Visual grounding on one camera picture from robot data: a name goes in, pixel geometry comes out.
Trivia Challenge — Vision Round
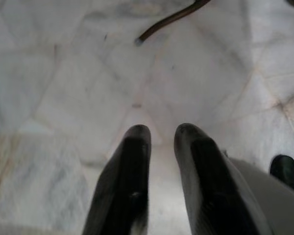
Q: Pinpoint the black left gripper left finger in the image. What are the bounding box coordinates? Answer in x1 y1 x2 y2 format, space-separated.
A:
82 124 152 235

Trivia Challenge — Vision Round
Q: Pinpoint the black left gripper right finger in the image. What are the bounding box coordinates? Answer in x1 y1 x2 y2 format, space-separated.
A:
174 123 272 235

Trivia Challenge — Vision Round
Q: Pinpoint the white robot leg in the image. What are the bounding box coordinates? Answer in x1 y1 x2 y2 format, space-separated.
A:
225 156 294 235

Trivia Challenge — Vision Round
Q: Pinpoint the black robot foot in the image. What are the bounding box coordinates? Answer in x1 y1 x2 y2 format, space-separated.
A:
269 154 294 196

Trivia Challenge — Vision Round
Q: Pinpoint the dark curved chair leg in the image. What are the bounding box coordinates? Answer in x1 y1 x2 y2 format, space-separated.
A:
136 0 210 47

